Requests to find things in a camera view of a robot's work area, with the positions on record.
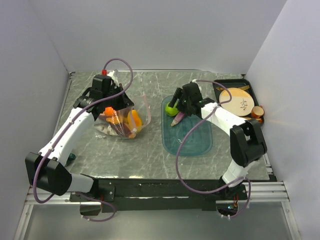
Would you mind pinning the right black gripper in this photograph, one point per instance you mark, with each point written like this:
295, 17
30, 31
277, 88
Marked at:
178, 93

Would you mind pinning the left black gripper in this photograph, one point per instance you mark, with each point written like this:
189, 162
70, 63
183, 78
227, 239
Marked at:
125, 102

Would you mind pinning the green apple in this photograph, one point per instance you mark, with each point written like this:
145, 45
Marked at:
171, 111

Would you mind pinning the purple eggplant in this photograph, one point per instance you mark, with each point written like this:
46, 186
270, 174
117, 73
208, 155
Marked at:
177, 118

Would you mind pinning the orange tangerine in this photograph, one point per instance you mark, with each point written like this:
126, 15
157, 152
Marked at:
109, 112

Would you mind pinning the clear zip top bag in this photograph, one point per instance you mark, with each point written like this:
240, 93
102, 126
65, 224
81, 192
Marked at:
141, 106

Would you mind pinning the orange mango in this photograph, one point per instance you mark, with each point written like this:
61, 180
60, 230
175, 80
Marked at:
134, 121

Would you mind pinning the sliced ham piece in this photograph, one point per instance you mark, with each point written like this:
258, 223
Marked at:
124, 130

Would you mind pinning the grey toy fish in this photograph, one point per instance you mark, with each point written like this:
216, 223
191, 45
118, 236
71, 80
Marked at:
105, 129

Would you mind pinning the red apple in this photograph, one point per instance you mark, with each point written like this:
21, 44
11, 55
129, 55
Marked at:
122, 119

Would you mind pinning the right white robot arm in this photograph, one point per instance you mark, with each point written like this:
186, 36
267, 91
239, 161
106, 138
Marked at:
247, 142

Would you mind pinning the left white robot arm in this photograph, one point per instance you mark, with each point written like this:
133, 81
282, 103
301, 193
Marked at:
46, 169

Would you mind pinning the cream and orange plate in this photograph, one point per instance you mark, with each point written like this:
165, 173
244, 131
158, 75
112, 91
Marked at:
241, 103

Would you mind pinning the wooden fork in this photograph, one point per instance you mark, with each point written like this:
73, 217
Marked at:
246, 87

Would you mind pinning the small brown ceramic cup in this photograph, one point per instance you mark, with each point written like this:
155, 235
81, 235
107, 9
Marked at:
257, 112

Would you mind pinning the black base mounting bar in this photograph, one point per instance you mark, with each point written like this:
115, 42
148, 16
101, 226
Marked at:
165, 194

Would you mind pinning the aluminium rail frame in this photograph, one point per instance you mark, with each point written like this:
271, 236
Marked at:
268, 217

